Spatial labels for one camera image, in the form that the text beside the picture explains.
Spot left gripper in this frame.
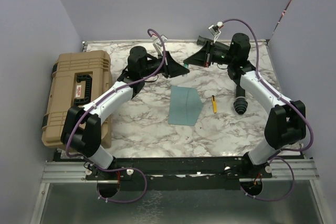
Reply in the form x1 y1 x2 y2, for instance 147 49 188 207
140 50 189 78

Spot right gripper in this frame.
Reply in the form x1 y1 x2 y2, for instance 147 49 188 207
184 41 235 68

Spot teal envelope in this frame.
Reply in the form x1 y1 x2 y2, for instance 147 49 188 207
168 86 203 126

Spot green white glue stick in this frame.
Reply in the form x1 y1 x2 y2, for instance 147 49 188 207
183 63 190 77

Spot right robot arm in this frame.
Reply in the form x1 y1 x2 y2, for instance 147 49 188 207
184 33 306 177

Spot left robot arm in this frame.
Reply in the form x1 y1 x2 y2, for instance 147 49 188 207
60 46 189 179

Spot yellow utility knife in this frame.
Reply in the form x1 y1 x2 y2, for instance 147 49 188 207
212 95 217 113

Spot tan plastic tool case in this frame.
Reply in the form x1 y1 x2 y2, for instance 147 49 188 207
41 50 112 150

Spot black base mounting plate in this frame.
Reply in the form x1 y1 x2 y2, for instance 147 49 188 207
86 157 272 191

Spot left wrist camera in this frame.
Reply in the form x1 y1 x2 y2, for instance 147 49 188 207
151 34 167 54

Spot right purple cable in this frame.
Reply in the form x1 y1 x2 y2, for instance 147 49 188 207
223 18 315 161

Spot purple cable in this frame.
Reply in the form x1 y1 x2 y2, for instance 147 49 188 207
223 18 315 161
65 28 169 158

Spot black corrugated hose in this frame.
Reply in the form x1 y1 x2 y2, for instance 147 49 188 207
196 35 248 116

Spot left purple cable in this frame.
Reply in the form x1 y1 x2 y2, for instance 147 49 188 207
65 28 169 158

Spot aluminium frame rail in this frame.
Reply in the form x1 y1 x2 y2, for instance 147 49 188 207
41 159 320 184

